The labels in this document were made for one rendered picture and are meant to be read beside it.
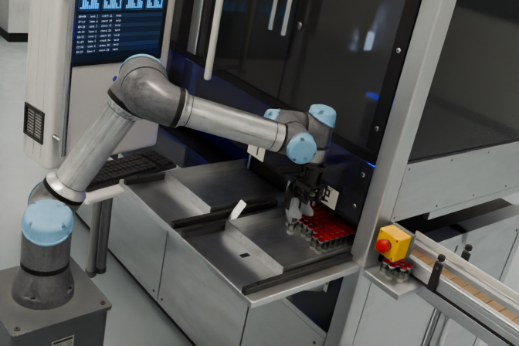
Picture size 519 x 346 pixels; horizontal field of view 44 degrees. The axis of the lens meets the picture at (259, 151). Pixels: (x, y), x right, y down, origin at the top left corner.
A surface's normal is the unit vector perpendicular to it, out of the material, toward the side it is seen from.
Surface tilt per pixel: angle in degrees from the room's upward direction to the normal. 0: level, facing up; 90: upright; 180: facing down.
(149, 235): 90
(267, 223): 0
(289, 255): 0
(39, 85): 90
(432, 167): 90
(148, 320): 0
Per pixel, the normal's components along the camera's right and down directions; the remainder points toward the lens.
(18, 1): 0.62, 0.41
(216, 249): 0.18, -0.91
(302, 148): 0.22, 0.42
